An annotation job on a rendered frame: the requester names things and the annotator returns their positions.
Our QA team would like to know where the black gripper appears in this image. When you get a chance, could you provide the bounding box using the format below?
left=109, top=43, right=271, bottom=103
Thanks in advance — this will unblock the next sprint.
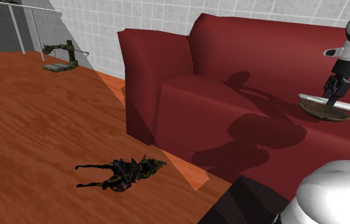
left=322, top=59, right=350, bottom=107

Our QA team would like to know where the brown wooden bowl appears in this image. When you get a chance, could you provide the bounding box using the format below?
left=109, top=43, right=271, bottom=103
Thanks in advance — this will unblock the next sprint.
left=298, top=101, right=350, bottom=122

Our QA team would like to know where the dark red sofa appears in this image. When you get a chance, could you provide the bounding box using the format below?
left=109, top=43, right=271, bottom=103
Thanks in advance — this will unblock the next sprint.
left=117, top=12, right=350, bottom=201

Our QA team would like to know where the dark robot stand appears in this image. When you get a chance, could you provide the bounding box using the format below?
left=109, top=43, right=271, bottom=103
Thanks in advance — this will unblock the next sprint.
left=197, top=174, right=291, bottom=224

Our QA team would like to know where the dark multicoloured toy figure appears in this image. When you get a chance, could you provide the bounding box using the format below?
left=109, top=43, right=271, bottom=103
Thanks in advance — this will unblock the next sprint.
left=74, top=155, right=167, bottom=193

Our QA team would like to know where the olive green desk lamp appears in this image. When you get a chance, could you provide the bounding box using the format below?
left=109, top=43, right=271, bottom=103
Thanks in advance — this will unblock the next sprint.
left=41, top=39, right=90, bottom=74

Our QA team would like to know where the white metal railing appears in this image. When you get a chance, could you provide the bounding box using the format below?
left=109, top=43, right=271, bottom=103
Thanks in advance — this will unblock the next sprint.
left=0, top=0, right=62, bottom=67

